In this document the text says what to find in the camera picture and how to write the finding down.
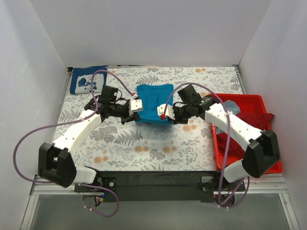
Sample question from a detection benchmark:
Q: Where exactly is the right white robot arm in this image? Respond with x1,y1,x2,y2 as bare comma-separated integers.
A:
160,82,280,191

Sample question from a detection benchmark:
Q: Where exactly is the light blue t-shirt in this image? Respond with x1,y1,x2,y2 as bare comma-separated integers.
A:
215,100,241,135

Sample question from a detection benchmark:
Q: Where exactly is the floral patterned table mat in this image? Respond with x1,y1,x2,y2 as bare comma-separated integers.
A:
74,67,243,171

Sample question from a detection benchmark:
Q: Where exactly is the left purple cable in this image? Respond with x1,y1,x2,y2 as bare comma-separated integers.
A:
13,69,139,218

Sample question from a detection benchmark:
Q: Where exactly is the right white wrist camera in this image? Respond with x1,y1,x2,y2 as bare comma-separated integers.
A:
157,104,175,120

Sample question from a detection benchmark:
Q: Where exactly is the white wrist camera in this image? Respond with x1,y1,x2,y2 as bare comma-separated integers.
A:
157,104,175,120
129,98,143,115

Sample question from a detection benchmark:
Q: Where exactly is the red plastic bin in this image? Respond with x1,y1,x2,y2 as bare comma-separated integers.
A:
210,94,283,174

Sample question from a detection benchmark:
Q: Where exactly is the dark red t-shirt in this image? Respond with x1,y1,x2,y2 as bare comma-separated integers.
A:
216,112,274,165

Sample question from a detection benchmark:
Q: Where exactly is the teal blue t-shirt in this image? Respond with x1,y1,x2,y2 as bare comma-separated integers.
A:
136,84,174,125

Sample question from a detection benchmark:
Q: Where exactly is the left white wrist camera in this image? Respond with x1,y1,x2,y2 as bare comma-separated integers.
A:
129,98,143,115

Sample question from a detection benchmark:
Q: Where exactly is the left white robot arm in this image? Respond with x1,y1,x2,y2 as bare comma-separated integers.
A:
38,86,143,192

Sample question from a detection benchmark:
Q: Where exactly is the folded navy printed t-shirt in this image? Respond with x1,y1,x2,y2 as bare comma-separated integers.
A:
70,66,107,94

